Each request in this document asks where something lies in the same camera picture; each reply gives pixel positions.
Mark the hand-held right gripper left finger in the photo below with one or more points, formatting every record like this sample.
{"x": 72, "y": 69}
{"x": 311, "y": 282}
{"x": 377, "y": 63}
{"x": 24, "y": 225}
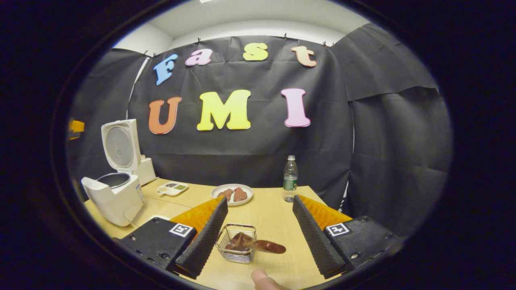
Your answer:
{"x": 205, "y": 241}

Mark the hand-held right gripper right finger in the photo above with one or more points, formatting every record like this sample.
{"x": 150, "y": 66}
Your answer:
{"x": 316, "y": 241}

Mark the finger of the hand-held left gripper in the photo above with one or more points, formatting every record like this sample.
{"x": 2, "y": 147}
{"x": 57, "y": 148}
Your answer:
{"x": 76, "y": 127}

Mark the brown wooden spoon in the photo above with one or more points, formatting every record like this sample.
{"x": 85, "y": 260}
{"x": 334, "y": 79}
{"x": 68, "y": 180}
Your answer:
{"x": 268, "y": 246}

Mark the white rice cooker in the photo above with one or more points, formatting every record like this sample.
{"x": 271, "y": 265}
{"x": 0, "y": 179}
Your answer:
{"x": 117, "y": 201}

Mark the brown meat piece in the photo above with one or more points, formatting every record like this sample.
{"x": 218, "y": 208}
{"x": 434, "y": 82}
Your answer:
{"x": 225, "y": 194}
{"x": 240, "y": 194}

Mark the white plate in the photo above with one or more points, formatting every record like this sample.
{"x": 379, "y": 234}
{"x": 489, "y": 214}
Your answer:
{"x": 246, "y": 201}

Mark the white divided condiment dish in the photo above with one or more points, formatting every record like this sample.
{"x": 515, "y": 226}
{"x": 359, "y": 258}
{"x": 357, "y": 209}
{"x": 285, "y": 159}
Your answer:
{"x": 173, "y": 189}

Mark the black backdrop cloth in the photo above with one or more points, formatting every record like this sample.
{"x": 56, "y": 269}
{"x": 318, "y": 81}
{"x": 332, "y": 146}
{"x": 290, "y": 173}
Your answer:
{"x": 250, "y": 153}

